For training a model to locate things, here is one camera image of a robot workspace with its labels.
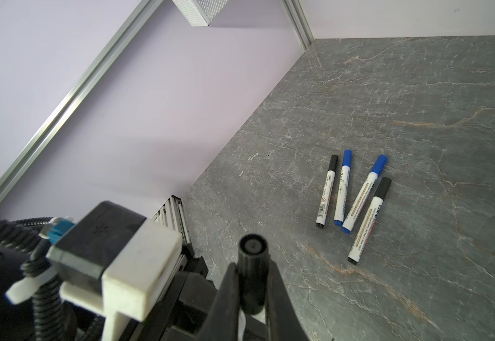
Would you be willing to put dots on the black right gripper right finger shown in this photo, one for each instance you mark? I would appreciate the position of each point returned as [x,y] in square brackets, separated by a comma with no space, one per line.
[281,320]

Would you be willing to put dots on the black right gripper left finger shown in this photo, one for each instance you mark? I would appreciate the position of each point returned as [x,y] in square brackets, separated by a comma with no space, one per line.
[222,321]

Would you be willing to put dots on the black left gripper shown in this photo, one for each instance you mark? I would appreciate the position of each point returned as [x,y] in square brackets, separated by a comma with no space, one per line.
[182,312]

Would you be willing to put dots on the black pen cap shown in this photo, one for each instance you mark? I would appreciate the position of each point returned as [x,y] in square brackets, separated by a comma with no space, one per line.
[253,267]

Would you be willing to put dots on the white marker pen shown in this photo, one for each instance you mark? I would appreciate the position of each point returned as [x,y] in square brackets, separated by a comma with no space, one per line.
[250,328]
[369,221]
[326,196]

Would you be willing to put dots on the white marker blue end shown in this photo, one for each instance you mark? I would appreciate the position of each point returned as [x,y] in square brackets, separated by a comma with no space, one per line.
[340,212]

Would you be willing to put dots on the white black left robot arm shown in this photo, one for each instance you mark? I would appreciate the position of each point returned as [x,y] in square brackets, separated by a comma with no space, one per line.
[16,320]

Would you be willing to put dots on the white mesh square basket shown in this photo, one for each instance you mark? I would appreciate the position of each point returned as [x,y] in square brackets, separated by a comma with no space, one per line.
[200,13]

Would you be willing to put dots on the aluminium frame rail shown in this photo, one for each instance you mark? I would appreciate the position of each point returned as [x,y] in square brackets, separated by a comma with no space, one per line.
[157,118]

